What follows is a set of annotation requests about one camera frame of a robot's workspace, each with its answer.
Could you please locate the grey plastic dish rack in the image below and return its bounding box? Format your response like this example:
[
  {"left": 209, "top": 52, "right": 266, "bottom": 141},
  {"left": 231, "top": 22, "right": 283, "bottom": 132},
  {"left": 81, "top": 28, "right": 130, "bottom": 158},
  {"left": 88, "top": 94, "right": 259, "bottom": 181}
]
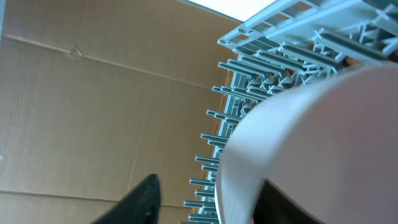
[{"left": 183, "top": 0, "right": 397, "bottom": 223}]

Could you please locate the pink white bowl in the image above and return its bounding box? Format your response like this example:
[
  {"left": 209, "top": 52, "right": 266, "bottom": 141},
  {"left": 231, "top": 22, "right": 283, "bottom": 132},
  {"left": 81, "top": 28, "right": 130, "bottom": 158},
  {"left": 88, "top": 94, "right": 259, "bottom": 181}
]
[{"left": 215, "top": 63, "right": 397, "bottom": 223}]

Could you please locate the brown cardboard panel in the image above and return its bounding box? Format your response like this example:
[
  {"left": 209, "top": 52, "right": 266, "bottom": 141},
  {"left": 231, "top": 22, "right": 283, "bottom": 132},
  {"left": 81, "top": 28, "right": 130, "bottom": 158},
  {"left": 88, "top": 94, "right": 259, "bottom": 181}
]
[{"left": 1, "top": 0, "right": 236, "bottom": 223}]

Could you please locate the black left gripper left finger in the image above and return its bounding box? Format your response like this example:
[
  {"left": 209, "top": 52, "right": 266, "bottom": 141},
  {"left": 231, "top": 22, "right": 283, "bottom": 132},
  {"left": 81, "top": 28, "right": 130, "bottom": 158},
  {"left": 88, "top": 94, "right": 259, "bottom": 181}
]
[{"left": 92, "top": 174, "right": 161, "bottom": 224}]

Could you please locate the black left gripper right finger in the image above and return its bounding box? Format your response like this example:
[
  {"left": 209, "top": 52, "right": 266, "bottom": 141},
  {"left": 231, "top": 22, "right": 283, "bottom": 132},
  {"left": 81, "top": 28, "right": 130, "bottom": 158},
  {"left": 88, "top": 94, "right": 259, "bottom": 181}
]
[{"left": 253, "top": 179, "right": 322, "bottom": 224}]

